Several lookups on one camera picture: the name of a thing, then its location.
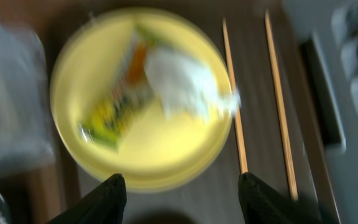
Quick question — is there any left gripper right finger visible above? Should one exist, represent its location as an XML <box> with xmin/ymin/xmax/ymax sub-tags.
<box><xmin>238</xmin><ymin>172</ymin><xmax>321</xmax><ymax>224</ymax></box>

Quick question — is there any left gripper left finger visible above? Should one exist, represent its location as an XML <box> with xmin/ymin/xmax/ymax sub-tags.
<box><xmin>48</xmin><ymin>174</ymin><xmax>127</xmax><ymax>224</ymax></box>

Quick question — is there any wooden chopstick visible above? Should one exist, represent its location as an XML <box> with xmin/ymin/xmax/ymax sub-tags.
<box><xmin>265</xmin><ymin>9</ymin><xmax>298</xmax><ymax>201</ymax></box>
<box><xmin>221</xmin><ymin>17</ymin><xmax>249</xmax><ymax>175</ymax></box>

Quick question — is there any yellow plate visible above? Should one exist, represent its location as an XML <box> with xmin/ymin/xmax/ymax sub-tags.
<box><xmin>50</xmin><ymin>7</ymin><xmax>240</xmax><ymax>192</ymax></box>

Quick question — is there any green snack wrapper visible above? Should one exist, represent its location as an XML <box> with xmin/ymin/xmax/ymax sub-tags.
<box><xmin>80</xmin><ymin>25</ymin><xmax>157</xmax><ymax>151</ymax></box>

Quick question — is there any white napkin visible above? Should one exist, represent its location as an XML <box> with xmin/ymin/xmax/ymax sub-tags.
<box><xmin>144</xmin><ymin>47</ymin><xmax>241</xmax><ymax>120</ymax></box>

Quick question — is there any clear plastic waste bin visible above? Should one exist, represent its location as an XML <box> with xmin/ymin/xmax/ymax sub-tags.
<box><xmin>0</xmin><ymin>23</ymin><xmax>55</xmax><ymax>177</ymax></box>

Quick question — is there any grey dishwasher rack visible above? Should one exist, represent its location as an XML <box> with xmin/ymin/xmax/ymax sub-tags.
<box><xmin>283</xmin><ymin>1</ymin><xmax>358</xmax><ymax>223</ymax></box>

